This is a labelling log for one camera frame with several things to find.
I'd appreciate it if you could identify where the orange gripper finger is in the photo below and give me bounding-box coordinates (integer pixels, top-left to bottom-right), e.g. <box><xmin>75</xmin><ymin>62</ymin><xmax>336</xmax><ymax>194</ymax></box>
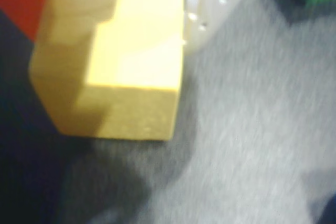
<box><xmin>0</xmin><ymin>0</ymin><xmax>53</xmax><ymax>42</ymax></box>

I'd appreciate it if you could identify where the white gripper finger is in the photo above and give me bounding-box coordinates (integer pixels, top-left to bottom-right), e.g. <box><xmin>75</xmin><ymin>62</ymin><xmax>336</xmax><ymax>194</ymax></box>
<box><xmin>182</xmin><ymin>0</ymin><xmax>264</xmax><ymax>53</ymax></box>

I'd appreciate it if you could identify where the yellow wooden cube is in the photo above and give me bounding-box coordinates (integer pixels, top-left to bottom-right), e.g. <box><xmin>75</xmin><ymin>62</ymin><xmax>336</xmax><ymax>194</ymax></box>
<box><xmin>28</xmin><ymin>0</ymin><xmax>185</xmax><ymax>141</ymax></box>

